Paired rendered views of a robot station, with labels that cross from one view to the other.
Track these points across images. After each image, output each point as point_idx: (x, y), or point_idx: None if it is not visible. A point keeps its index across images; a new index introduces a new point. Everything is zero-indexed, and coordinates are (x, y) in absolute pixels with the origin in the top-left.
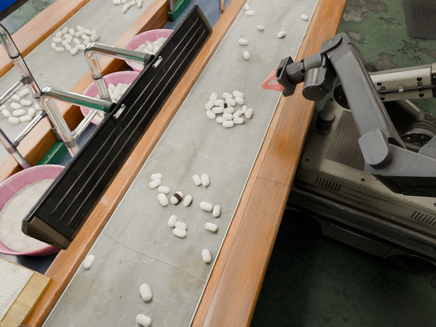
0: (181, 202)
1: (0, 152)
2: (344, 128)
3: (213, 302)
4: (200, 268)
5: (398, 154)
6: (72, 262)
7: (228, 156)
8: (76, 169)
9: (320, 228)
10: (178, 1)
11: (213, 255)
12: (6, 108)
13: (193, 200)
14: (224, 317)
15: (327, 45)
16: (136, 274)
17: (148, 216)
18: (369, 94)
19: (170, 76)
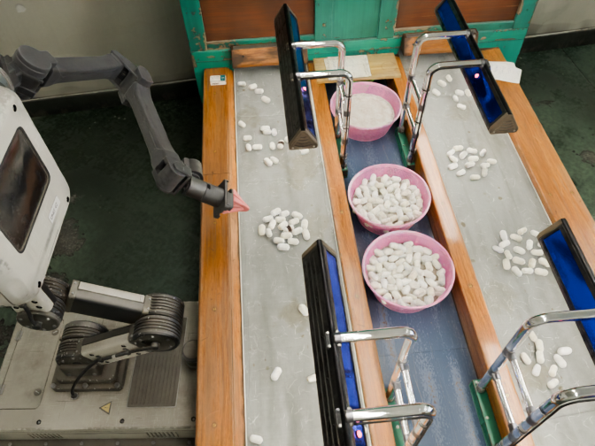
0: (276, 146)
1: (436, 127)
2: (169, 372)
3: (226, 104)
4: (243, 120)
5: (132, 69)
6: (314, 92)
7: (261, 188)
8: (284, 23)
9: None
10: (492, 421)
11: (238, 128)
12: (482, 157)
13: (268, 149)
14: (217, 101)
15: (185, 169)
16: (277, 106)
17: None
18: (147, 112)
19: (285, 89)
